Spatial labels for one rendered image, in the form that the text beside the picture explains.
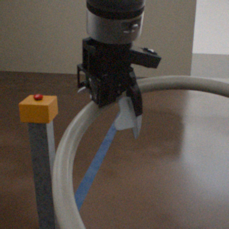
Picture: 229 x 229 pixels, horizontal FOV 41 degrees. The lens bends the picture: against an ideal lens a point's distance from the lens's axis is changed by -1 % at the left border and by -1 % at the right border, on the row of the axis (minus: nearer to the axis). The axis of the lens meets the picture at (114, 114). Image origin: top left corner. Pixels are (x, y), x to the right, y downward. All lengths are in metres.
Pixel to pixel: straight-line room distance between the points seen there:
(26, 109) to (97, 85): 0.74
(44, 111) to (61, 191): 0.79
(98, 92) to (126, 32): 0.12
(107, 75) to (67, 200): 0.22
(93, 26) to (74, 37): 5.91
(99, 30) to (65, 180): 0.23
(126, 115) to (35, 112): 0.70
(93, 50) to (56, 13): 5.99
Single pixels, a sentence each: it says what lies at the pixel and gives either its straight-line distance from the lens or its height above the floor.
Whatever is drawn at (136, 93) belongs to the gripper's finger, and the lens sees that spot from 0.55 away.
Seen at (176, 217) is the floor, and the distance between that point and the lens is 2.34.
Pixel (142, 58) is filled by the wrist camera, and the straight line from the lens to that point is 0.56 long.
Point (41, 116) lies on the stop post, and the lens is 1.22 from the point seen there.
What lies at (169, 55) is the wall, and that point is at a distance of 6.12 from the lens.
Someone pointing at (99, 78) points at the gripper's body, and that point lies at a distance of 0.53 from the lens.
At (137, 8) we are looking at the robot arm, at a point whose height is 1.44.
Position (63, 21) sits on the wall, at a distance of 6.44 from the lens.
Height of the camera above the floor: 1.45
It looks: 20 degrees down
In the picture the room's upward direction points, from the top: straight up
